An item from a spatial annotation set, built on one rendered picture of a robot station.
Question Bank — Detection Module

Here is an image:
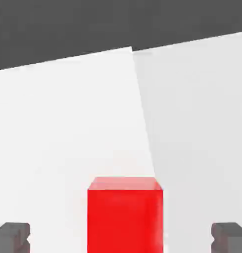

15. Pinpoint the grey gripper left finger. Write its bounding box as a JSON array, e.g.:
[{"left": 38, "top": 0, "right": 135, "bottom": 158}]
[{"left": 0, "top": 222, "right": 31, "bottom": 253}]

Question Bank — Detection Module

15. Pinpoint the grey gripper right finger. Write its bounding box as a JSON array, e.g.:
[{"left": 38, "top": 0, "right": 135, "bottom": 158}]
[{"left": 211, "top": 222, "right": 242, "bottom": 253}]

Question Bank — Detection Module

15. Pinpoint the small red cube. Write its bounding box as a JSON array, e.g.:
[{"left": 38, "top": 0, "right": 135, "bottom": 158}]
[{"left": 87, "top": 176, "right": 164, "bottom": 253}]

